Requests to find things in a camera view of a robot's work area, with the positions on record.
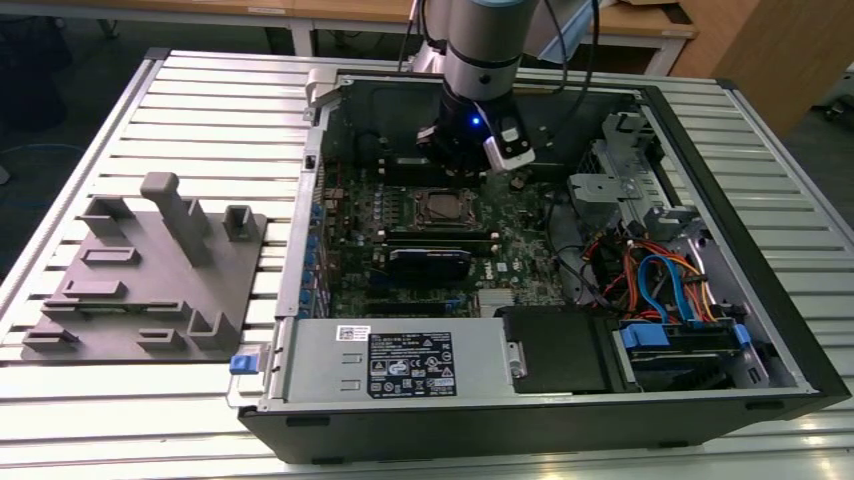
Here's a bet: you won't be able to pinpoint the silver power supply unit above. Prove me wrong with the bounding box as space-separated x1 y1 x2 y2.
266 317 520 404

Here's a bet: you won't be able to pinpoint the hard disk in blue carrier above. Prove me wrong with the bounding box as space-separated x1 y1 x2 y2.
617 322 753 394

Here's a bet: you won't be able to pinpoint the black wire bundle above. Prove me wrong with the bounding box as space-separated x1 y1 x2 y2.
544 197 606 307

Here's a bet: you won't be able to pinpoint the green motherboard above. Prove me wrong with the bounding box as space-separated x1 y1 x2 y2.
313 159 589 319

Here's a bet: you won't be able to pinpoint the wooden cabinet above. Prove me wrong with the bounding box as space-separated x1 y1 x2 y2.
673 0 854 137

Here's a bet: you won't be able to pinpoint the blue data wire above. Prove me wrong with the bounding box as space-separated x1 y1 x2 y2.
637 254 706 329

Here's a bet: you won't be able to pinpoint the black bay cover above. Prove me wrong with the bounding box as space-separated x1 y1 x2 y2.
501 307 629 397

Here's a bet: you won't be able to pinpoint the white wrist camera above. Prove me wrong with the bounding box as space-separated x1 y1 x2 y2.
481 114 538 174

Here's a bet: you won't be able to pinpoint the CPU socket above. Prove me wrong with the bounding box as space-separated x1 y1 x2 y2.
410 187 490 232

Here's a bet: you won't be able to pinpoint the black PC case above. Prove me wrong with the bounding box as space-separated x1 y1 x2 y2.
237 67 853 464

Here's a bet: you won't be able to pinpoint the blue floor cable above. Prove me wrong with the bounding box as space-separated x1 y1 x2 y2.
0 143 87 157

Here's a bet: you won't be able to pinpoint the grey parts rack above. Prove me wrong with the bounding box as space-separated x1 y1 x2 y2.
19 171 270 364

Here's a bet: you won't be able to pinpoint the metal disk bay cage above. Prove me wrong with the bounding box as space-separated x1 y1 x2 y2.
566 112 713 241

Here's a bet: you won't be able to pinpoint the silver CPU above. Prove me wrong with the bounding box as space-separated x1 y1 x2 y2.
426 193 469 218

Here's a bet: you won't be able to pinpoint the graphics card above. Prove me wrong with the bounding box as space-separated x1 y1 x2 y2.
385 247 474 287

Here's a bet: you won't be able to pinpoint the grey case latch handle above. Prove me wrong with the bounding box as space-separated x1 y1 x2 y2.
305 67 339 109

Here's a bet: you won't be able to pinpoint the wooden desk white legs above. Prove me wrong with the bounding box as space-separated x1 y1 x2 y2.
0 0 315 59
293 0 701 77

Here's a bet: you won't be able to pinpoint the orange wire bundle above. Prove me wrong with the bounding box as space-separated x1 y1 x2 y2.
604 239 726 324

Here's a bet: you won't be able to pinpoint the silver chipset heatsink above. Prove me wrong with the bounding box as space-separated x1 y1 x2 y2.
477 288 521 308

